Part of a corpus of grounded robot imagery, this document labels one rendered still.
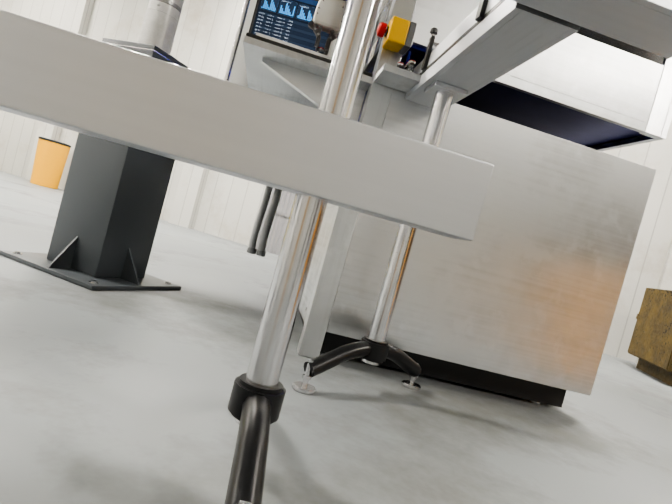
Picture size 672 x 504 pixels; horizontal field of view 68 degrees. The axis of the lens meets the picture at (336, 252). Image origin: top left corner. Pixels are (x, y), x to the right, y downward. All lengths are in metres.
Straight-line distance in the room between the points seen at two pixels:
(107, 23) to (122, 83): 7.49
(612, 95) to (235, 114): 1.44
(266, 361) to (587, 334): 1.34
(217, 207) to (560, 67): 5.00
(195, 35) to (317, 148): 6.50
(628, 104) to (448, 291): 0.86
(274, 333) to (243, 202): 5.39
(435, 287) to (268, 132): 1.02
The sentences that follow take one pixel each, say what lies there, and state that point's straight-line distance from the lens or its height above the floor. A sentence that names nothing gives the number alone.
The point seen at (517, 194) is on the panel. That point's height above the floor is 0.67.
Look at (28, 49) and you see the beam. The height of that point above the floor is 0.51.
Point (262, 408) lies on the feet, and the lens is 0.73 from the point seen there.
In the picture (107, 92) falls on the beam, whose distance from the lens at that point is 0.76.
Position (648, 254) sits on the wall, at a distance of 5.29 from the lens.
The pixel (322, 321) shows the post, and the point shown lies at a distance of 1.56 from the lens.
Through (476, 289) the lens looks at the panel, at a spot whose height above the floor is 0.34.
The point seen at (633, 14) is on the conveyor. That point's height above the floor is 0.84.
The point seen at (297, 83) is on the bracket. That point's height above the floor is 0.82.
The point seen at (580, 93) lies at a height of 1.03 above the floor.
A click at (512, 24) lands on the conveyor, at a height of 0.84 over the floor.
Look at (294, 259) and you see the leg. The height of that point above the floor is 0.33.
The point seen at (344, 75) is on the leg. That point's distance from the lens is 0.77.
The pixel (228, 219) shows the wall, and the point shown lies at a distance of 6.19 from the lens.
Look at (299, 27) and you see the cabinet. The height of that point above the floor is 1.32.
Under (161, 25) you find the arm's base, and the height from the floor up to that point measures 0.96.
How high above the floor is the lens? 0.38
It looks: 2 degrees down
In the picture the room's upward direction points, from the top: 15 degrees clockwise
